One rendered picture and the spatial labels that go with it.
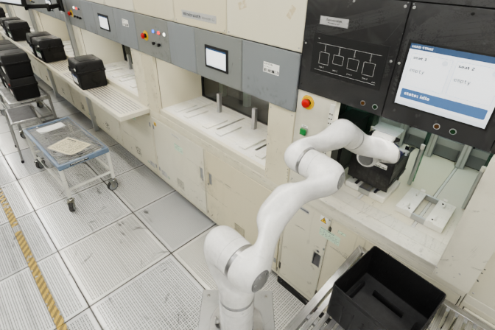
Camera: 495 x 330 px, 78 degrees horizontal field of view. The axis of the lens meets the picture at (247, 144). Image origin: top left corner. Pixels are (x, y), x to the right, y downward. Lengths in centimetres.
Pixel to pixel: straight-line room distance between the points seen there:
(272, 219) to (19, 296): 203
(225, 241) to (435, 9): 94
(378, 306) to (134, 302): 152
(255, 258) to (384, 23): 88
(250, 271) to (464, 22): 94
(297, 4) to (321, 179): 75
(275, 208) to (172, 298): 146
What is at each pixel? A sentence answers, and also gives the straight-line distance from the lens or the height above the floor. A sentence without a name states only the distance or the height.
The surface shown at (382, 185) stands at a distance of 165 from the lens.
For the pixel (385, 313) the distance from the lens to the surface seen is 142.
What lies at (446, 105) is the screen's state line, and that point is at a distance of 120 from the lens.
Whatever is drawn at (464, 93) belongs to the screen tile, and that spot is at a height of 156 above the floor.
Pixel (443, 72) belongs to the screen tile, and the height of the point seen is 161.
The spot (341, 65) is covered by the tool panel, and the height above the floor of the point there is 155.
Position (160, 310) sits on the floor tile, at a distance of 227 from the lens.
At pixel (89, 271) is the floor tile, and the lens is 259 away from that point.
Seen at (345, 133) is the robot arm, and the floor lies 141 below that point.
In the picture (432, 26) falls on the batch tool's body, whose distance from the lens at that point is 117.
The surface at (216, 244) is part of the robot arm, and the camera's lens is 97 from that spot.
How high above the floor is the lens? 190
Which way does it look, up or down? 31 degrees down
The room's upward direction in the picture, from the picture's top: 1 degrees clockwise
